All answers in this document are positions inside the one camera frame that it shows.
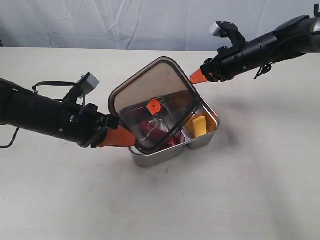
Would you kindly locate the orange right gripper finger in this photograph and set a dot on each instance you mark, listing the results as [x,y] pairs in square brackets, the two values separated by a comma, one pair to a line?
[197,77]

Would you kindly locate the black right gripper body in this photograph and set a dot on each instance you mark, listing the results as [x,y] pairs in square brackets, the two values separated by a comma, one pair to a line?
[236,60]

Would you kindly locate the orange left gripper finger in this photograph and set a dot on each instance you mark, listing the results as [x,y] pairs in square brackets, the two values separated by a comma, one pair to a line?
[119,137]

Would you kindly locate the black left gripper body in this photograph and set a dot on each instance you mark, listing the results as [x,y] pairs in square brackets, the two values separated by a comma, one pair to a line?
[87,128]

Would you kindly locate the red toy sausage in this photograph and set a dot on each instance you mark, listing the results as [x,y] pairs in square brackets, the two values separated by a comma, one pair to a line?
[172,142]

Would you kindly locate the yellow toy cheese wedge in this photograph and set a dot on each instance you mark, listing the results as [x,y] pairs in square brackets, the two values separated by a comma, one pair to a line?
[199,125]

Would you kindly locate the grey lunch box lid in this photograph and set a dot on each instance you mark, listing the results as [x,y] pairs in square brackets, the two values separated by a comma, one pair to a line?
[155,104]

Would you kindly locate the steel two-compartment lunch box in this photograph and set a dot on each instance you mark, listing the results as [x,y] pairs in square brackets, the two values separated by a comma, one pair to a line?
[188,141]

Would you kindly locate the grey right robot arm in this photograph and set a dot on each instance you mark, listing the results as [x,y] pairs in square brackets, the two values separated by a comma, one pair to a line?
[292,39]

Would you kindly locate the white backdrop cloth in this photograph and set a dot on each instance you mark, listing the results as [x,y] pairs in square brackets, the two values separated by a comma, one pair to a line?
[158,25]

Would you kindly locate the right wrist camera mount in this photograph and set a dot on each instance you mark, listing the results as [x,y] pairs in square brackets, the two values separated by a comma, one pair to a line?
[226,29]

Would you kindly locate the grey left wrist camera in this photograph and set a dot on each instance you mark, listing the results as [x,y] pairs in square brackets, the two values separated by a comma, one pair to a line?
[87,83]

